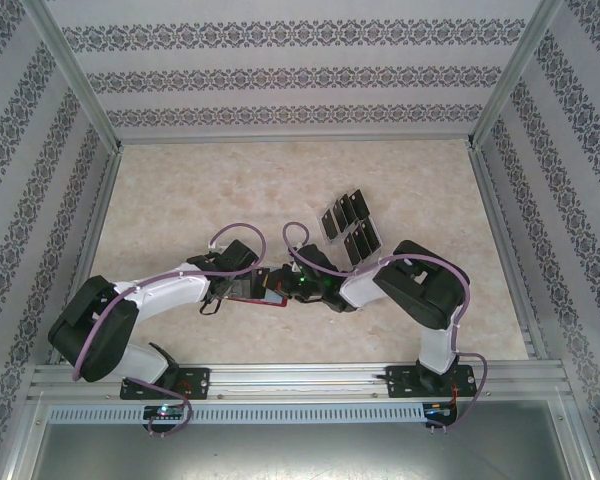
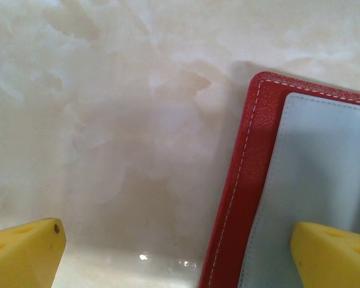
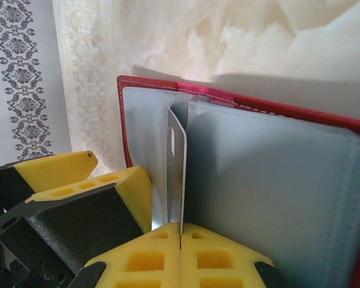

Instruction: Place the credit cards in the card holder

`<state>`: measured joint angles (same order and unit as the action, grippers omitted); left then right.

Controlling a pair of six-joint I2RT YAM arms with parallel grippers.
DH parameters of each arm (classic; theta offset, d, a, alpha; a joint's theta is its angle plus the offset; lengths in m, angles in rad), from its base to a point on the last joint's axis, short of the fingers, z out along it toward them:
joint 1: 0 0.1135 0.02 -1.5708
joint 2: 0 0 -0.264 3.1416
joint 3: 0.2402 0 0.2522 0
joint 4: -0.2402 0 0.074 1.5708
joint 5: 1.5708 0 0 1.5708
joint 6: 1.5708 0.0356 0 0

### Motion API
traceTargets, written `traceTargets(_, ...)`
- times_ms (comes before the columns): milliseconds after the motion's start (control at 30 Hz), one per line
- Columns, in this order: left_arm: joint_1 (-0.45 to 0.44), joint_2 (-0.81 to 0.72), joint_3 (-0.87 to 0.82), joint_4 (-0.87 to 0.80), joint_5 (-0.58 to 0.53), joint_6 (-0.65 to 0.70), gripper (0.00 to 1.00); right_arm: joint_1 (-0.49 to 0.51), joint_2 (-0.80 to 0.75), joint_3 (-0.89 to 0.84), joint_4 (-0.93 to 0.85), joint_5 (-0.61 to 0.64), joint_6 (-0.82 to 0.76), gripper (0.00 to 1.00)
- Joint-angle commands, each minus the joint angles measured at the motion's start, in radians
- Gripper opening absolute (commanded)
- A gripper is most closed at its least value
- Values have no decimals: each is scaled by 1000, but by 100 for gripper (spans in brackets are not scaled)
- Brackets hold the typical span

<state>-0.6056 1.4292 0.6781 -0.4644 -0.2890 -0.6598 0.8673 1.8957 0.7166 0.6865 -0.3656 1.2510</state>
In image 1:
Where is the grey metal sheet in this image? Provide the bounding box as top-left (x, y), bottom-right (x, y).
top-left (9, 397), bottom-right (594, 480)

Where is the red card holder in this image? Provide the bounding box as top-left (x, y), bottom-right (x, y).
top-left (223, 267), bottom-right (290, 310)

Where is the long aluminium base rail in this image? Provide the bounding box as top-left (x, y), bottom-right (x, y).
top-left (28, 363), bottom-right (567, 401)

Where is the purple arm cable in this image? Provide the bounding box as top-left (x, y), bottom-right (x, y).
top-left (72, 223), bottom-right (267, 436)
top-left (282, 221), bottom-right (494, 435)

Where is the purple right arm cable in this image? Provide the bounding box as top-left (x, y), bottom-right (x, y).
top-left (282, 221), bottom-right (494, 435)

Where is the aluminium table side rail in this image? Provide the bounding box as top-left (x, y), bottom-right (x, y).
top-left (49, 147), bottom-right (124, 366)
top-left (467, 144), bottom-right (549, 361)

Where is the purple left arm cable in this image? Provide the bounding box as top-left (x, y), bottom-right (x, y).
top-left (72, 223), bottom-right (267, 436)

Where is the slotted grey cable duct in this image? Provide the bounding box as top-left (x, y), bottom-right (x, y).
top-left (46, 402), bottom-right (427, 425)

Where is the aluminium frame post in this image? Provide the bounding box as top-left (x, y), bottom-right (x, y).
top-left (467, 0), bottom-right (566, 151)
top-left (22, 0), bottom-right (124, 154)

